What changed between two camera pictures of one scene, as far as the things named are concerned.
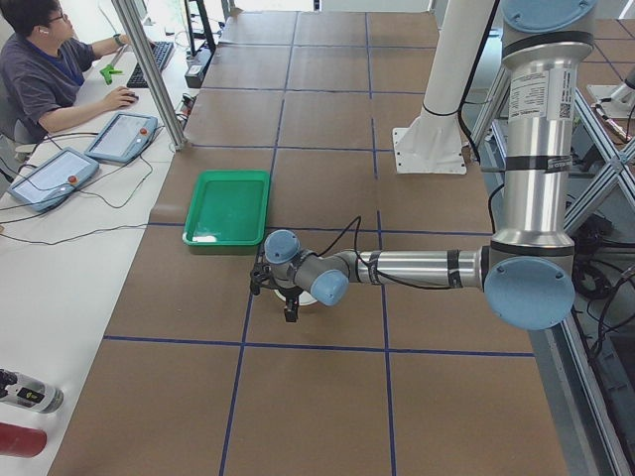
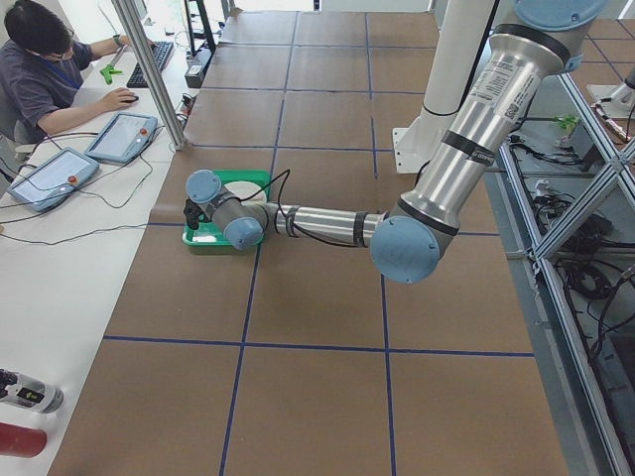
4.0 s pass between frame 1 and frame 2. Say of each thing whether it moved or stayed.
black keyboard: stayed
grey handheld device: stayed
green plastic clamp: stayed
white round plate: moved
